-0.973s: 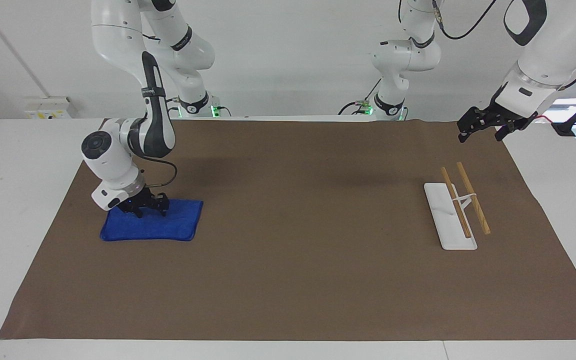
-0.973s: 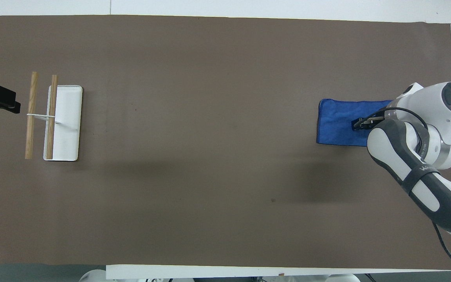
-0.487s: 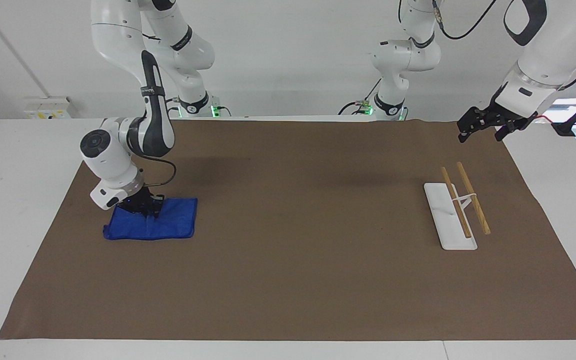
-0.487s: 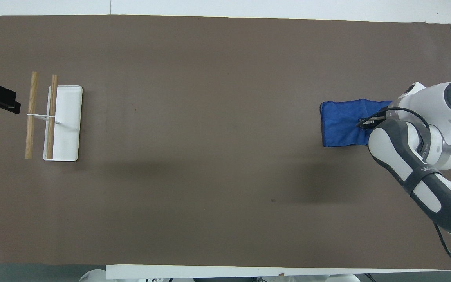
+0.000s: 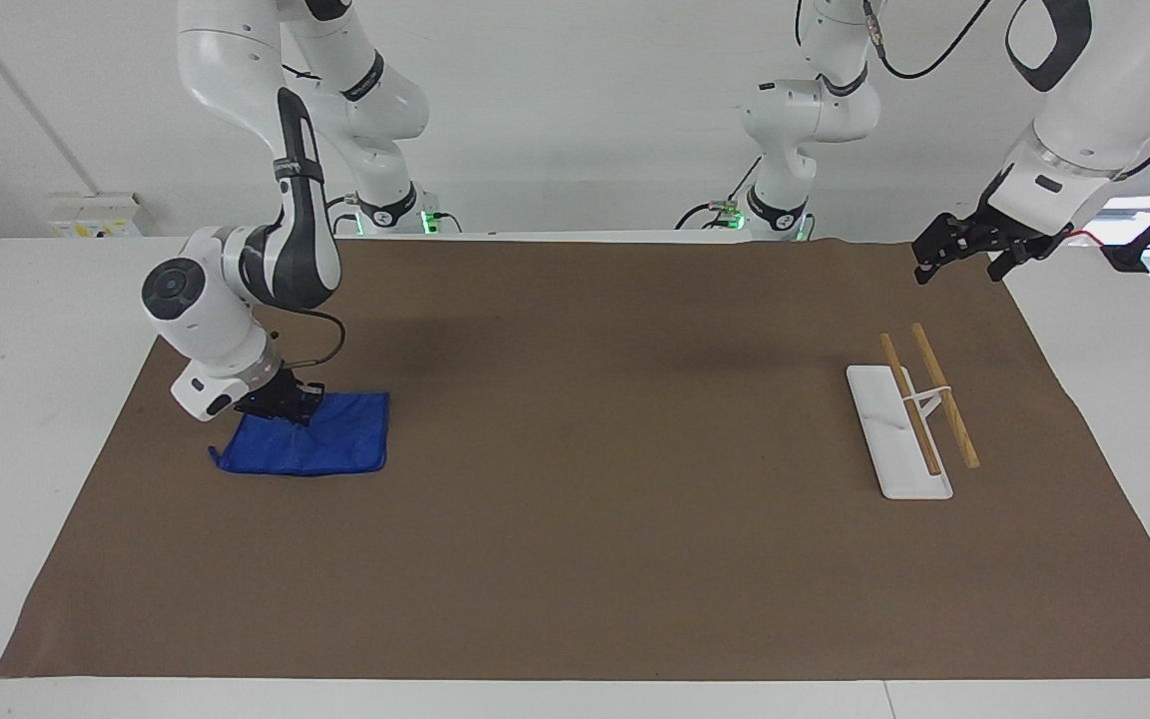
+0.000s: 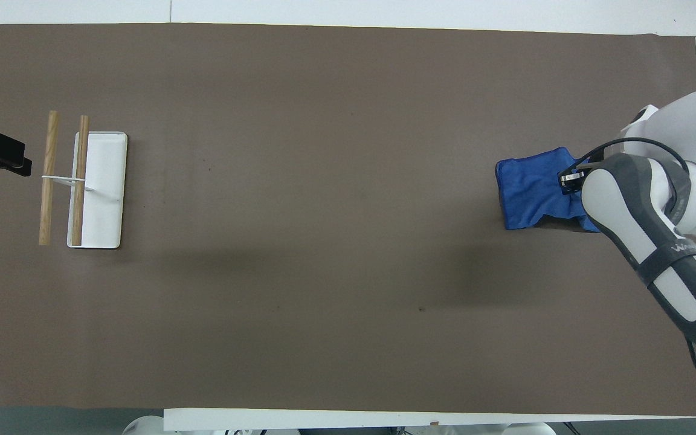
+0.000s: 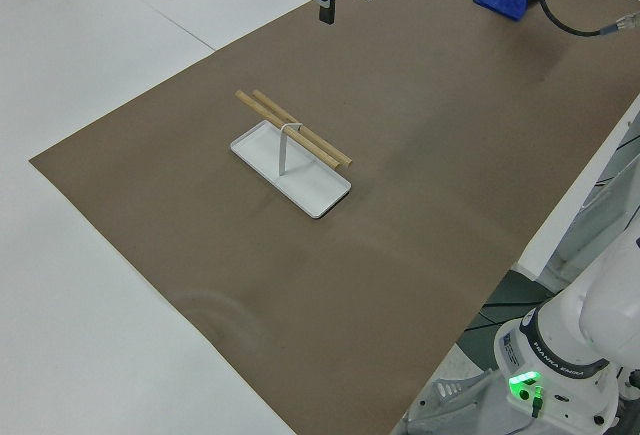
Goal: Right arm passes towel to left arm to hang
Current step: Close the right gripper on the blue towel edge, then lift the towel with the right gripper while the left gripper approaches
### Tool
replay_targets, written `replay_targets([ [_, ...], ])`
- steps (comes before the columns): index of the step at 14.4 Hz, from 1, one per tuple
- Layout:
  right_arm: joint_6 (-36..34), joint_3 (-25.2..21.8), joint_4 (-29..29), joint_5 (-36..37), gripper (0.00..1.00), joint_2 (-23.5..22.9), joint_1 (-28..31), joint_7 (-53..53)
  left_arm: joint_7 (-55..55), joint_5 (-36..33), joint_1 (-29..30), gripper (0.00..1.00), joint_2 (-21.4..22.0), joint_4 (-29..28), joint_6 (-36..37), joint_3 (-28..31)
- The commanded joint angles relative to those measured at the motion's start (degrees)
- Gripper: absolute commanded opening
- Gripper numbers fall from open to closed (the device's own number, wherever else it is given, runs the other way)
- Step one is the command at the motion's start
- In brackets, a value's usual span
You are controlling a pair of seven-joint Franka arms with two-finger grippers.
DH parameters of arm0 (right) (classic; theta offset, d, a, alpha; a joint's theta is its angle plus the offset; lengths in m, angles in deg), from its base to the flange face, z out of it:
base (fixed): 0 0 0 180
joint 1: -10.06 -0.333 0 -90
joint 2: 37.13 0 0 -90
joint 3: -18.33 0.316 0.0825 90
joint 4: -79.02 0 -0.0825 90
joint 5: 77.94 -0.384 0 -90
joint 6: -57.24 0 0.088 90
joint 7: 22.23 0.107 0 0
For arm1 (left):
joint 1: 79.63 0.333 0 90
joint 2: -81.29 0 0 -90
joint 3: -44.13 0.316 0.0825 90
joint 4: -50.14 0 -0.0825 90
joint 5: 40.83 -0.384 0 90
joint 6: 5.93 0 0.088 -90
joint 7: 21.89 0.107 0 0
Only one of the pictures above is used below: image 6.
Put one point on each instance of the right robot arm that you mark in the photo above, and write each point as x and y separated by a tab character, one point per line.
638	229

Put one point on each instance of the blue towel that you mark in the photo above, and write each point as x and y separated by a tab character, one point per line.
532	193

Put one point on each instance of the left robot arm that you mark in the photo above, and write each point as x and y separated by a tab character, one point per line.
142	426

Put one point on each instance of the white rack with wooden bars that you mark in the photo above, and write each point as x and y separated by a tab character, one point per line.
101	187

